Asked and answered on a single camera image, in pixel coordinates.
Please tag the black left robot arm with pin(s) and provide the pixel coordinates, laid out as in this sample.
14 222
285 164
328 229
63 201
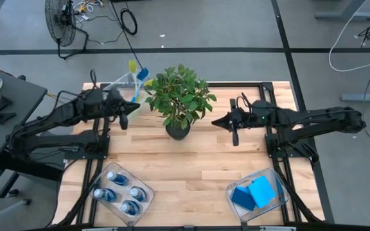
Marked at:
59 115

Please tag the clear plastic bin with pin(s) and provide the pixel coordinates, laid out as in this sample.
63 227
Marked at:
124 81
108 170

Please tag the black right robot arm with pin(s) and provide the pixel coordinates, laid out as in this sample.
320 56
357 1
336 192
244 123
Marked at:
316 122

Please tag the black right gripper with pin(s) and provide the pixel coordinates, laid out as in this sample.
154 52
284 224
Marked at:
252 118

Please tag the grey side table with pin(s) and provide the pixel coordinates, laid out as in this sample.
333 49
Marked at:
11 106

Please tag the light blue sponge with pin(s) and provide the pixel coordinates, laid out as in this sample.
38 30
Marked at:
262 191

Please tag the grey desk leg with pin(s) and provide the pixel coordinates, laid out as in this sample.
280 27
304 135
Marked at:
345 15

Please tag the black aluminium table frame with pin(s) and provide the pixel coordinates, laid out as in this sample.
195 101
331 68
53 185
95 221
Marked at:
236 84

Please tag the green plant in black pot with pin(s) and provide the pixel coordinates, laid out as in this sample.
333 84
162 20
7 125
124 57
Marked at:
180 96

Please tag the clear bin with white liner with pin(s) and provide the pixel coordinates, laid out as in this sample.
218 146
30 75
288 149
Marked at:
246 216

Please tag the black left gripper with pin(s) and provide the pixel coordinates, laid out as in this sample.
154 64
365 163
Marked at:
117 107

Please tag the black triangular bracket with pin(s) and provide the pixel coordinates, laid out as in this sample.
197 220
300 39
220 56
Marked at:
4 103
3 118

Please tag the black floor fan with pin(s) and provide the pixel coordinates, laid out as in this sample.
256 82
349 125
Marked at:
59 22

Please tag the grey chair base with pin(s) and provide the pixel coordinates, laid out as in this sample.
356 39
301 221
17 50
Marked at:
5 213

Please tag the dark grey platform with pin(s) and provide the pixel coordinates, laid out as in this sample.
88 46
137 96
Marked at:
43 167

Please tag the blue dish soap bottle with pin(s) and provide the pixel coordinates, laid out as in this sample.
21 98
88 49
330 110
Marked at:
138 193
105 194
130 208
117 178

